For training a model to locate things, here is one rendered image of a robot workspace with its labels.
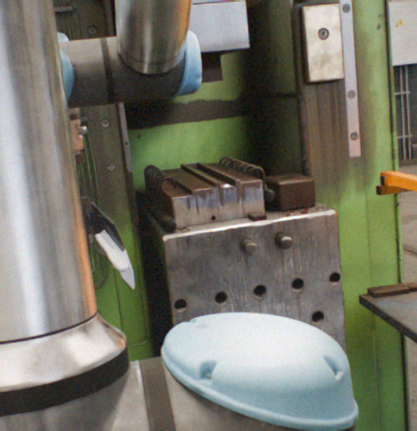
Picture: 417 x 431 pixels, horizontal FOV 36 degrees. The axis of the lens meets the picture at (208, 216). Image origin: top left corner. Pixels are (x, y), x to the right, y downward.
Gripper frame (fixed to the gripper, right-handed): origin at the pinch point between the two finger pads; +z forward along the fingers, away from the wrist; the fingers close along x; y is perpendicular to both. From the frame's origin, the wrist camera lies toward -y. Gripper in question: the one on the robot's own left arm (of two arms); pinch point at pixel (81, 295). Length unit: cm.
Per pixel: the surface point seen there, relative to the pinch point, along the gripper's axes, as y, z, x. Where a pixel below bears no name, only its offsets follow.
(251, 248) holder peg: -38.8, 6.2, 28.0
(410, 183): -38, -4, 61
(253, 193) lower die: -49, -3, 31
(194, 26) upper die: -48, -39, 22
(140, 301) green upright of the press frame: -59, 21, 2
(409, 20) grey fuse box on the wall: -721, -79, 307
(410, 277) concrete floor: -266, 93, 138
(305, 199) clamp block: -51, 0, 42
